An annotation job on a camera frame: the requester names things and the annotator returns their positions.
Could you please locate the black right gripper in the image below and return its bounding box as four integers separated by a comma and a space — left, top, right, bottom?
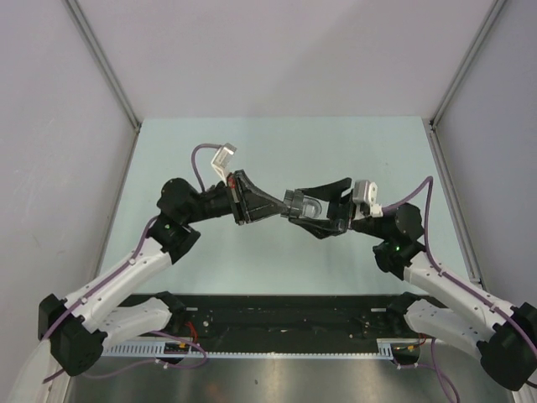
289, 177, 390, 241

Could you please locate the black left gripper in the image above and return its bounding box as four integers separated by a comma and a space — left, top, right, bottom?
184, 170, 288, 227

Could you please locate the clear elbow fitting with grey nut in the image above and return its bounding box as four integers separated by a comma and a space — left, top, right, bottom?
296, 192, 322, 219

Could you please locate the dark grey threaded ring nut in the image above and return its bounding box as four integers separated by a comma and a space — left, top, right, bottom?
281, 190, 304, 218

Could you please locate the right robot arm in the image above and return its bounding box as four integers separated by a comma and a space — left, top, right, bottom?
284, 176, 536, 391

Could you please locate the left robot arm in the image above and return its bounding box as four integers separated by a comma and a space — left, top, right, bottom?
38, 170, 288, 376

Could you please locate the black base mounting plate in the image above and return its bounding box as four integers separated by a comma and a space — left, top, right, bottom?
108, 291, 458, 366

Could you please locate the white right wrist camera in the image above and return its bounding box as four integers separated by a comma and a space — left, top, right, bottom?
352, 180, 383, 220

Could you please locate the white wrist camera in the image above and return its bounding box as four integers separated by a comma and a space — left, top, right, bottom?
211, 143, 237, 181
352, 180, 383, 220

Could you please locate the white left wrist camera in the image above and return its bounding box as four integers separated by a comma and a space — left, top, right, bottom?
211, 143, 237, 181

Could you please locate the white slotted cable duct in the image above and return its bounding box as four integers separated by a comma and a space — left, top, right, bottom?
102, 338, 420, 360

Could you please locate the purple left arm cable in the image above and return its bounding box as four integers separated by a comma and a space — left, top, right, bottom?
39, 143, 223, 383

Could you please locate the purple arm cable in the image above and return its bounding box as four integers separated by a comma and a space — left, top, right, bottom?
39, 143, 223, 383
381, 175, 537, 387

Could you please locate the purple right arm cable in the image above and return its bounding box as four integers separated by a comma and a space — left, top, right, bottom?
381, 175, 537, 387

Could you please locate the left aluminium frame post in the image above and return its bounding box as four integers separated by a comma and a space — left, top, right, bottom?
62, 0, 141, 133

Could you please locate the aluminium frame post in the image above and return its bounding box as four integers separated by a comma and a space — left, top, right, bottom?
62, 0, 141, 133
429, 0, 510, 130

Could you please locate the right aluminium frame post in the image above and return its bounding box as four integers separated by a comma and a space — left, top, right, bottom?
429, 0, 510, 130

